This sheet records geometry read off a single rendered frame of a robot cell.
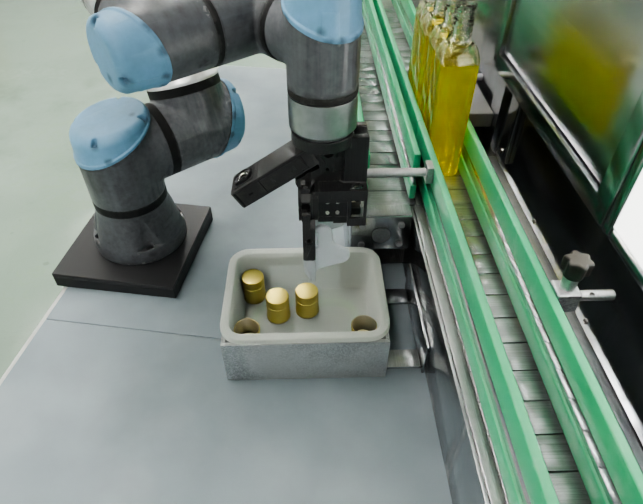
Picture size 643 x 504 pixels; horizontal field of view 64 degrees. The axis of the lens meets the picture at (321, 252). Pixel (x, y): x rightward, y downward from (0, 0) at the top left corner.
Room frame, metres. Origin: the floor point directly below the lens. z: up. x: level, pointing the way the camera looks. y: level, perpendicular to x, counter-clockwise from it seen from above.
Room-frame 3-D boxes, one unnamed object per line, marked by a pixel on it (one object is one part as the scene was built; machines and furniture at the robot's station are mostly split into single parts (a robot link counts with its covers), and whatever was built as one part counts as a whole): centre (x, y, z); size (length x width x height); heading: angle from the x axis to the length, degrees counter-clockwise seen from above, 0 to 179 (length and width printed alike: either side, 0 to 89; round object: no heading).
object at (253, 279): (0.55, 0.10, 0.79); 0.04 x 0.04 x 0.04
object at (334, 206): (0.52, -0.01, 1.02); 0.09 x 0.08 x 0.12; 92
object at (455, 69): (0.74, -0.20, 0.99); 0.06 x 0.06 x 0.21; 1
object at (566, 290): (0.38, -0.28, 0.94); 0.07 x 0.04 x 0.13; 92
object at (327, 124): (0.52, 0.00, 1.10); 0.08 x 0.08 x 0.05
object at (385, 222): (0.62, -0.09, 0.85); 0.09 x 0.04 x 0.07; 92
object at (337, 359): (0.50, -0.01, 0.79); 0.27 x 0.17 x 0.08; 92
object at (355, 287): (0.50, 0.02, 0.80); 0.22 x 0.17 x 0.09; 92
